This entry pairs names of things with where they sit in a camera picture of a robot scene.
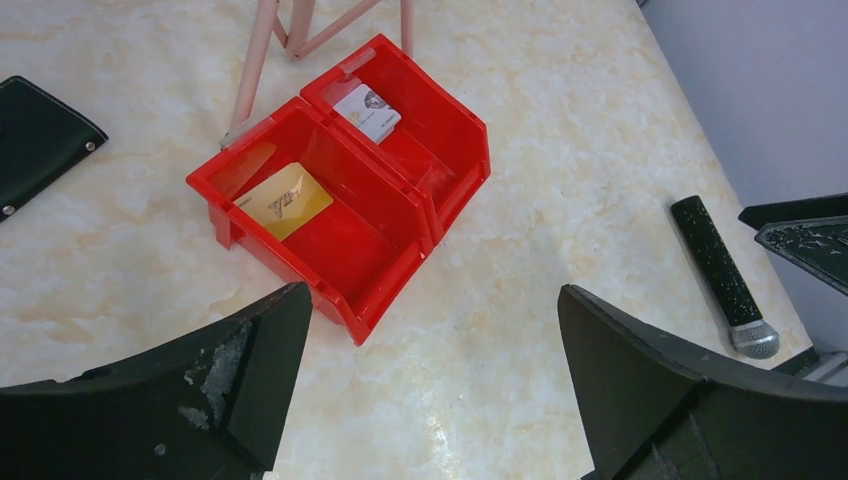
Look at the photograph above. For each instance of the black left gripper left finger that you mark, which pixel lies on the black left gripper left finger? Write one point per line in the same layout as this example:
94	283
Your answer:
211	404

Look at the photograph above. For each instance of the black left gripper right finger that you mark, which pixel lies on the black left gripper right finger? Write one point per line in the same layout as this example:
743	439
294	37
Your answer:
656	406

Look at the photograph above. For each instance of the black leather card holder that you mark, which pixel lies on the black leather card holder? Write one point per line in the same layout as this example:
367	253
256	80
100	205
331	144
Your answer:
42	138

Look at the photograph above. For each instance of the gold VIP card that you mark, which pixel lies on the gold VIP card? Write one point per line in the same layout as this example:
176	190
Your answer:
285	201

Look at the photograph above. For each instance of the white silver card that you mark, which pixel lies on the white silver card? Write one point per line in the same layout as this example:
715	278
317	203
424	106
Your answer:
368	112

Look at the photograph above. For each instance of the red plastic bin left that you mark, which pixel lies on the red plastic bin left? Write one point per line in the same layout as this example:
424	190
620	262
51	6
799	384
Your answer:
356	254

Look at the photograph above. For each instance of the red plastic bin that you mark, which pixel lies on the red plastic bin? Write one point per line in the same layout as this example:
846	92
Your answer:
356	254
439	147

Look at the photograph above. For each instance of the red plastic bin right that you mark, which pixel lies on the red plastic bin right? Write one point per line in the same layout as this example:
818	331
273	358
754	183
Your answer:
439	147

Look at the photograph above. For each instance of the pink music stand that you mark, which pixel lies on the pink music stand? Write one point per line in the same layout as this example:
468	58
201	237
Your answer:
294	39

